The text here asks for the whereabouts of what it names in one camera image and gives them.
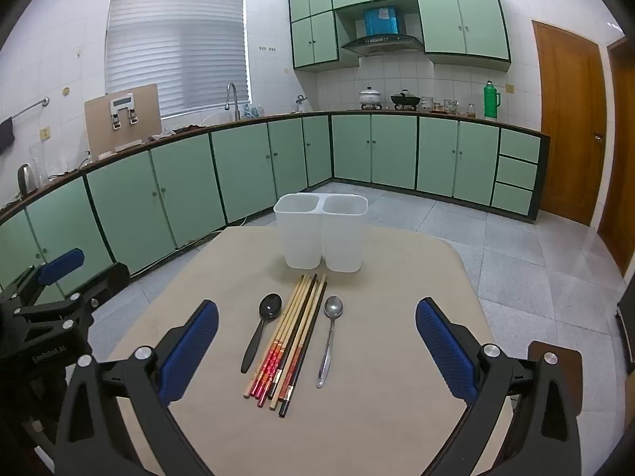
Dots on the green upper cabinets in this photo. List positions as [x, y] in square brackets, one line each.
[466, 25]

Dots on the black wok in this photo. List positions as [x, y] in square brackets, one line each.
[405, 100]

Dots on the metal spoon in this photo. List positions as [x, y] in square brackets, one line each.
[333, 306]

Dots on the dark towel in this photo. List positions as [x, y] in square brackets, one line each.
[6, 134]

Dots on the cardboard box on counter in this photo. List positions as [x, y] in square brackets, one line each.
[146, 124]

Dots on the white cooking pot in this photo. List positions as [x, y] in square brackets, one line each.
[370, 96]

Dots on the green thermos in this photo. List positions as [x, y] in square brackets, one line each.
[491, 101]

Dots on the metal kettle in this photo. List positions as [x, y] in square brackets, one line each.
[26, 178]

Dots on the reddish brown chopstick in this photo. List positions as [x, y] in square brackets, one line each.
[296, 368]

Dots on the white window blinds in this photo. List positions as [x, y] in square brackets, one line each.
[173, 49]

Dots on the black plastic spoon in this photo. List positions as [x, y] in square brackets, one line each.
[270, 306]

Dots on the plain bamboo chopstick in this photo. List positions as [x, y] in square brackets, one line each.
[273, 337]

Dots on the red patterned bamboo chopstick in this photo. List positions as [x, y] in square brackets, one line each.
[287, 372]
[264, 367]
[271, 372]
[274, 403]

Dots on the range hood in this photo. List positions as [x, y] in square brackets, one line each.
[382, 42]

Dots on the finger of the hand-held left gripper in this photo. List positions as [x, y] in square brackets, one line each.
[101, 285]
[62, 262]

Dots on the white clamp device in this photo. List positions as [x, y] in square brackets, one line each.
[122, 104]

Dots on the green lower cabinets with counter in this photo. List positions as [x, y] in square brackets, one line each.
[188, 183]

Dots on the black chopstick with label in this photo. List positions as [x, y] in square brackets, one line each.
[285, 406]

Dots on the metal sink faucet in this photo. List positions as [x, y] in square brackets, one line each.
[237, 106]

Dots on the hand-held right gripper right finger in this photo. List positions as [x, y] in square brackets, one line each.
[446, 352]

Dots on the metal towel rail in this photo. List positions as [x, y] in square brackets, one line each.
[30, 107]

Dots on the white double utensil holder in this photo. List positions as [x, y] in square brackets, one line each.
[302, 238]

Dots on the black rack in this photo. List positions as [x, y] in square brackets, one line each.
[626, 337]

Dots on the wooden door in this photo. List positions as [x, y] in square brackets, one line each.
[622, 158]
[570, 124]

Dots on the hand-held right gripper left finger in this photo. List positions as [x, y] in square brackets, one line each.
[188, 352]

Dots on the plain black chopstick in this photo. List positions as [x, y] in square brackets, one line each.
[301, 307]

